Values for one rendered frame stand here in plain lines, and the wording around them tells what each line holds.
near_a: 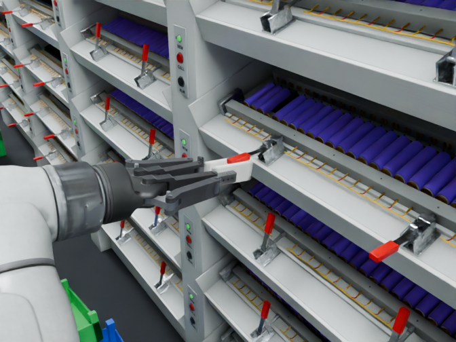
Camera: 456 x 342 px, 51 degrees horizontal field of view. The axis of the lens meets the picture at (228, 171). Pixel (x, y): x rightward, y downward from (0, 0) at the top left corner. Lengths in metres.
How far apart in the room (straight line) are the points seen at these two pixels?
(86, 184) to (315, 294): 0.41
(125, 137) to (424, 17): 0.91
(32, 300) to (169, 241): 0.75
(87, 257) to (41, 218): 1.25
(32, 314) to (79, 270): 1.25
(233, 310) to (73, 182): 0.57
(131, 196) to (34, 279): 0.15
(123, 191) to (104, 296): 1.06
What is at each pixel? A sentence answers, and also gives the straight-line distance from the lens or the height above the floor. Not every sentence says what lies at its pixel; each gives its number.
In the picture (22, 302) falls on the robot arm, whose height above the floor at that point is 0.76.
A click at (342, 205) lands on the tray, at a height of 0.74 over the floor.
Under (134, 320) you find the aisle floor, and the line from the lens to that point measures 1.53.
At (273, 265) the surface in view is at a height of 0.54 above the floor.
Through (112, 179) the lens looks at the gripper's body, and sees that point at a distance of 0.59.
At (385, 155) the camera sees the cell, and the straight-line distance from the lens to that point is 0.68.
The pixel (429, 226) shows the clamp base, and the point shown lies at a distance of 0.59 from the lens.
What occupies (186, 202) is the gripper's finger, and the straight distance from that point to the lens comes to 0.62.
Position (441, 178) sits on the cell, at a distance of 0.64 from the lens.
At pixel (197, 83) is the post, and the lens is 0.85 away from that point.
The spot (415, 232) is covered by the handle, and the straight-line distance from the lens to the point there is 0.58.
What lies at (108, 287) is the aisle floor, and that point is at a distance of 1.65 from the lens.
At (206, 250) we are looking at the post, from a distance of 1.03.
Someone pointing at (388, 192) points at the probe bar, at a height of 0.77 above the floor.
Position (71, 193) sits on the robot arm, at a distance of 0.56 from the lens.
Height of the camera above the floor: 1.08
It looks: 28 degrees down
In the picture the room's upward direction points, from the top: straight up
